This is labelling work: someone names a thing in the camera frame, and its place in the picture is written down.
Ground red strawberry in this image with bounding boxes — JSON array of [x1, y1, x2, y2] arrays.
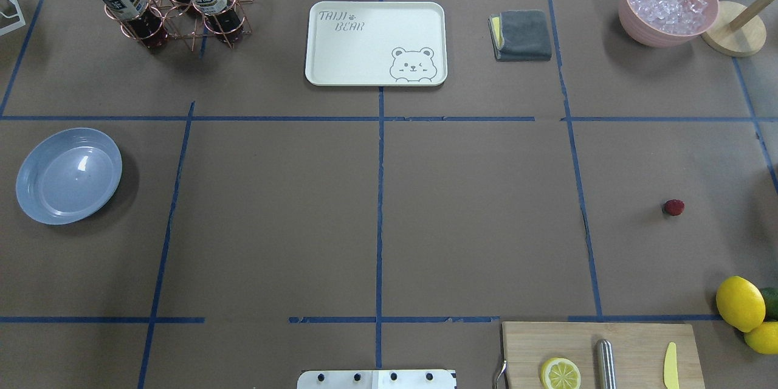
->
[[662, 199, 686, 216]]

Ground blue plastic plate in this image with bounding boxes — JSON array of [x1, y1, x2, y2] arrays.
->
[[16, 128, 123, 225]]

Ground cream bear serving tray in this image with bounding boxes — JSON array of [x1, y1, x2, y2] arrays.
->
[[304, 1, 448, 87]]

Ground yellow sponge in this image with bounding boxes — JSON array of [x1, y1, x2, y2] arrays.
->
[[490, 15, 503, 51]]

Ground grey folded cloth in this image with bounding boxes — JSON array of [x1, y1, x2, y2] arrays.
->
[[488, 10, 552, 62]]

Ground half lemon slice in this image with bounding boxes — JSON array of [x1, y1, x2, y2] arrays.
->
[[539, 357, 582, 388]]

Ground wooden cutting board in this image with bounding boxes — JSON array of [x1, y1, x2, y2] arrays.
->
[[501, 322, 707, 389]]

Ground pink bowl of ice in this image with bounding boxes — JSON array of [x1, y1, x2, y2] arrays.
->
[[619, 0, 719, 47]]

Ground yellow plastic knife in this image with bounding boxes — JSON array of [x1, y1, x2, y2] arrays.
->
[[663, 342, 679, 389]]

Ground yellow lemon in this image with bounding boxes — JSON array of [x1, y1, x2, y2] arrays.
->
[[716, 276, 766, 333], [743, 322, 778, 355]]

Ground wooden round stand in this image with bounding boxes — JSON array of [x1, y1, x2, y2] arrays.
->
[[702, 0, 776, 58]]

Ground green lime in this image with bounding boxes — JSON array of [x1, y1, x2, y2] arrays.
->
[[759, 287, 778, 322]]

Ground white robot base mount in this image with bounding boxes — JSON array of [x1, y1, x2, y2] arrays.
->
[[297, 369, 458, 388]]

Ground white wire holder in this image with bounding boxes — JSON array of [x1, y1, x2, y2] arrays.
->
[[1, 0, 27, 36]]

